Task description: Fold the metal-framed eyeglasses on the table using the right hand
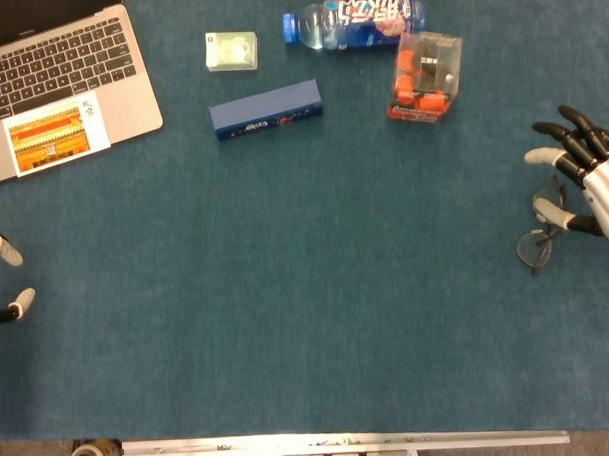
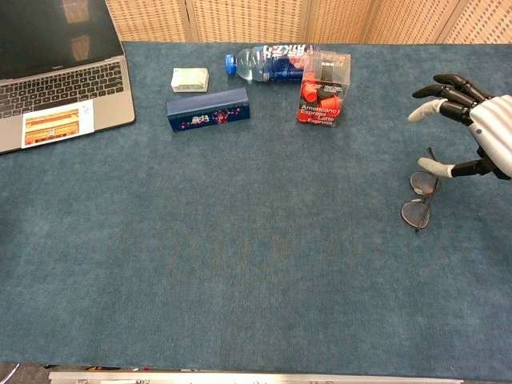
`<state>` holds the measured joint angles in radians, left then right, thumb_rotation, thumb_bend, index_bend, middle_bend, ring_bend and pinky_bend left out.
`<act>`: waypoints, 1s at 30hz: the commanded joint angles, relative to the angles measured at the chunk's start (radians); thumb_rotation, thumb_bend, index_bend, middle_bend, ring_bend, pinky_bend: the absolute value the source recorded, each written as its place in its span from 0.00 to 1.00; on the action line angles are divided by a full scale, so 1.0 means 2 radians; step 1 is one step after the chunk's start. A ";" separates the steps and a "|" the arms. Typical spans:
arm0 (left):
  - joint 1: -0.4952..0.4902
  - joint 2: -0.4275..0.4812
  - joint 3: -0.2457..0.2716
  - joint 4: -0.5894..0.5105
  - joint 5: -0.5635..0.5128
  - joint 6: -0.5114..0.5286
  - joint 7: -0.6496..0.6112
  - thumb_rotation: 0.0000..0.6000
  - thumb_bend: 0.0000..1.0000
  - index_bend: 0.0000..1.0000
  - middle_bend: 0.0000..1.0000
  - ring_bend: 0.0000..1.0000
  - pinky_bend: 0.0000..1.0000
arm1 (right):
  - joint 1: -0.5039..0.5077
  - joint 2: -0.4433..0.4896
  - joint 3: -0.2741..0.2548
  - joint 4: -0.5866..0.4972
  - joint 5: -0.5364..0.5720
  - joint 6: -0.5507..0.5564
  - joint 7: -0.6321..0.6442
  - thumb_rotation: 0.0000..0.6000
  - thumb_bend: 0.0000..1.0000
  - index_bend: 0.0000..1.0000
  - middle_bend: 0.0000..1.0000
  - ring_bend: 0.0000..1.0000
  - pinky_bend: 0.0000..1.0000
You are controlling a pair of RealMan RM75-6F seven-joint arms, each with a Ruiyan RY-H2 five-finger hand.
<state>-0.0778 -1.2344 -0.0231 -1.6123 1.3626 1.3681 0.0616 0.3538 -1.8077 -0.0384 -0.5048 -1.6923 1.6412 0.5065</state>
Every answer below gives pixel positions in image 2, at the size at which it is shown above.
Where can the woven rattan folding screen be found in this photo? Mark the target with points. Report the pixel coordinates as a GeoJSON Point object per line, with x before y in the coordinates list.
{"type": "Point", "coordinates": [248, 20]}

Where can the clear bottle with blue label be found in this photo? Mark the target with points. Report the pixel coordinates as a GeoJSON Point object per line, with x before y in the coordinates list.
{"type": "Point", "coordinates": [268, 64]}

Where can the aluminium profile rail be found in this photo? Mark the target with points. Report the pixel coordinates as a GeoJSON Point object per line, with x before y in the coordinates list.
{"type": "Point", "coordinates": [256, 378]}

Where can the clear box of coffee capsules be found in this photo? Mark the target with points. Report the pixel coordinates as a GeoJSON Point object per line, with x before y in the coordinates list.
{"type": "Point", "coordinates": [322, 100]}

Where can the long dark blue box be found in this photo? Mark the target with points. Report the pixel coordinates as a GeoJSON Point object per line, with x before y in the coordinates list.
{"type": "Point", "coordinates": [208, 110]}

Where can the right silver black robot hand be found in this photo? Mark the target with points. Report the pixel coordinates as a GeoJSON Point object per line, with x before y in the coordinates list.
{"type": "Point", "coordinates": [494, 124]}

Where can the small pale green box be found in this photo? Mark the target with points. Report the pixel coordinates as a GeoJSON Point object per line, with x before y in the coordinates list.
{"type": "Point", "coordinates": [190, 79]}

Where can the thin wire-frame eyeglasses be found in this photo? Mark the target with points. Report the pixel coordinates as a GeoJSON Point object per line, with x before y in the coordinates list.
{"type": "Point", "coordinates": [416, 214]}

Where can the postcard with red palace picture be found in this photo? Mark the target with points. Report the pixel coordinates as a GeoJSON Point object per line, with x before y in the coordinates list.
{"type": "Point", "coordinates": [56, 125]}

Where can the grey open laptop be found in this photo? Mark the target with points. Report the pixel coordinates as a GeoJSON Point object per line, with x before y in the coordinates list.
{"type": "Point", "coordinates": [60, 80]}

